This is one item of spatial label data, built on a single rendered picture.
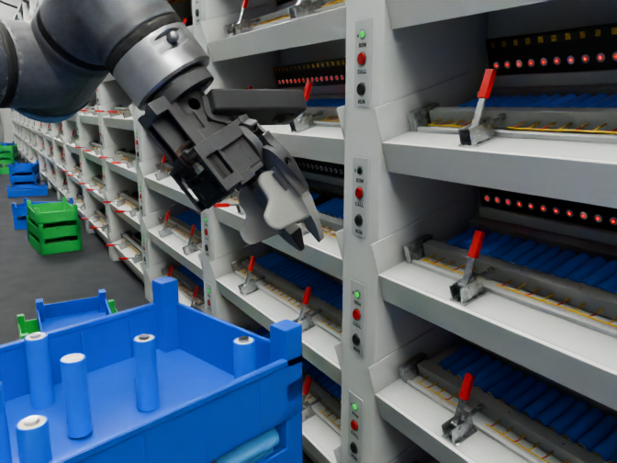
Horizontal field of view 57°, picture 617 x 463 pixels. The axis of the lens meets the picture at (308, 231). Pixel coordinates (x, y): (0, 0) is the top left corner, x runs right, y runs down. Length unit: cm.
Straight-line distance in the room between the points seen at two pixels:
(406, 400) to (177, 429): 54
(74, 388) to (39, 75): 33
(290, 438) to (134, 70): 37
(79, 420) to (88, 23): 36
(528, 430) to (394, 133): 43
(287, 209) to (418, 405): 44
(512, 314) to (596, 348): 11
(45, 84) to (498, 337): 58
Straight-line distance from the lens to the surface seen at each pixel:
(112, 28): 59
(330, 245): 100
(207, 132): 58
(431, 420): 87
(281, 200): 57
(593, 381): 65
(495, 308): 73
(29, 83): 66
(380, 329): 90
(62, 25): 63
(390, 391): 94
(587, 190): 62
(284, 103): 62
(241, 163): 57
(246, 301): 134
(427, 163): 76
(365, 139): 86
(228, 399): 44
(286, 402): 49
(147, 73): 58
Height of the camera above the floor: 74
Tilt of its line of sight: 13 degrees down
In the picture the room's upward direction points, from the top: straight up
